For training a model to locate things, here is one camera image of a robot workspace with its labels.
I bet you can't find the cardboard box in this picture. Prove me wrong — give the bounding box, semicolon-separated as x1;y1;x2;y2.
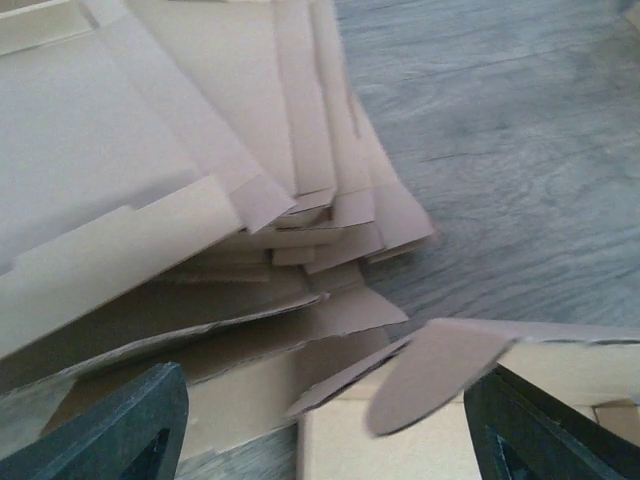
289;318;639;479

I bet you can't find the stack of flat cardboard blanks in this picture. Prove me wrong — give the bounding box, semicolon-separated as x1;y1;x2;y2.
1;1;434;458

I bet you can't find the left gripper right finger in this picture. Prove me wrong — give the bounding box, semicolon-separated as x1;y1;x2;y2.
464;366;639;479

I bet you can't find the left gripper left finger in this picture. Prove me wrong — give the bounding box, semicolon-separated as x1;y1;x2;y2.
1;363;189;479

